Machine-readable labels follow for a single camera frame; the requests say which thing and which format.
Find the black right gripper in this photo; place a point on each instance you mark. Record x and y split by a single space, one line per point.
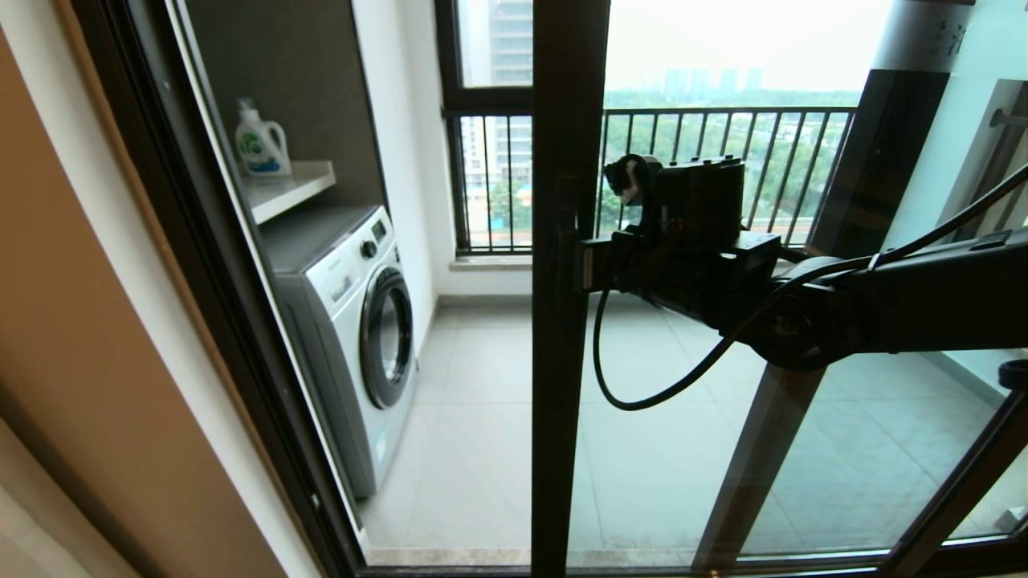
699 265

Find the dark framed sliding glass door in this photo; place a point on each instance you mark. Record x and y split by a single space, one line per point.
554 401

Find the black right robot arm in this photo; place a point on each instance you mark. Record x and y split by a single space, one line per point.
923 305

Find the long marble window sill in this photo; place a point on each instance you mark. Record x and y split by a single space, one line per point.
490 263

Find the dark framed balcony window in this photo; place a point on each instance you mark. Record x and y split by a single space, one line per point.
490 100

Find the long black balcony railing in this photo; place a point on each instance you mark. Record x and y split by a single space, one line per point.
763 111

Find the fixed glass door panel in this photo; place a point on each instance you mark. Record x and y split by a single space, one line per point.
763 449

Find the white front-load washing machine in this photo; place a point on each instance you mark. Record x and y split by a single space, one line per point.
341 321

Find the white laundry detergent bottle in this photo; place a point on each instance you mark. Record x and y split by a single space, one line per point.
259 151

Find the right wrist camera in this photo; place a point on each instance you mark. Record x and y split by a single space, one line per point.
630 181

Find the white wall shelf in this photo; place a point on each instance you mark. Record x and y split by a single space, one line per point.
285 191

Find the grey wall-mounted rod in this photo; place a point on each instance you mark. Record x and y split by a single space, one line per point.
1010 120

